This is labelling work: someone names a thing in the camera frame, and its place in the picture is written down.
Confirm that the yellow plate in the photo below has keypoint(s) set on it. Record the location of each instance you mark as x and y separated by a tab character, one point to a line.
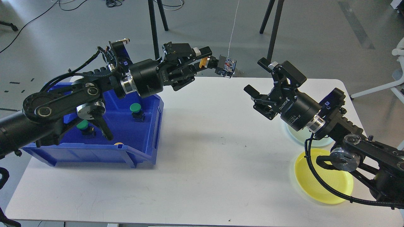
339	180

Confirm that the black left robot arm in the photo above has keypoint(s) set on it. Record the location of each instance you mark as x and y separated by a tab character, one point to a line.
70	99

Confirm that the blue plastic bin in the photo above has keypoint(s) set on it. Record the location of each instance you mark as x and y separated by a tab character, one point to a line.
140	139

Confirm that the pale green plate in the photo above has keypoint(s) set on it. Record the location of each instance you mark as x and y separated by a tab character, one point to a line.
304	134

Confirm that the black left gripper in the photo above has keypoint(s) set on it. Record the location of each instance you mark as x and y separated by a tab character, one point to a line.
148	77

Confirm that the green push button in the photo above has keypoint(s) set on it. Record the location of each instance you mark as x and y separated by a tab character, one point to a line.
86	129
137	112

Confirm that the black tripod leg right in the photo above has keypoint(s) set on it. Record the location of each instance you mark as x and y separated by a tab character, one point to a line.
275	27

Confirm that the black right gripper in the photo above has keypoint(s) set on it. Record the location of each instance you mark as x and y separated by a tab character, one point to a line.
295	108

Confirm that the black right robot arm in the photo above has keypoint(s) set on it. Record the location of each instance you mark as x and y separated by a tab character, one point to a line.
376	165

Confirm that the white chair base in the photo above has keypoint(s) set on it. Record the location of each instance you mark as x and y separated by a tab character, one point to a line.
376	91

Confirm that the yellow push button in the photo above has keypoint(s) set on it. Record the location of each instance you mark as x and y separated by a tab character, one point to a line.
223	65

